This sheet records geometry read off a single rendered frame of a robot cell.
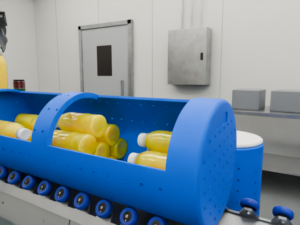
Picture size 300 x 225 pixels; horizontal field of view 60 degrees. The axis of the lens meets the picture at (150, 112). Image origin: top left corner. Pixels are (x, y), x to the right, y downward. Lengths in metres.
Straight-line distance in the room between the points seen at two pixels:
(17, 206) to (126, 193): 0.45
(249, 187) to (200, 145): 0.62
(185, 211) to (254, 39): 3.49
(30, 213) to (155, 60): 3.75
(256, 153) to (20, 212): 0.82
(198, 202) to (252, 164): 0.57
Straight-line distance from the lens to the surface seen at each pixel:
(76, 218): 0.75
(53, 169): 0.73
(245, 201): 0.72
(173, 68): 3.98
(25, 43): 6.35
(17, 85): 1.69
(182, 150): 0.48
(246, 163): 1.02
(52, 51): 6.08
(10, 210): 0.97
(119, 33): 4.78
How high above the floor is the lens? 1.28
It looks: 8 degrees down
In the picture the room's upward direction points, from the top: straight up
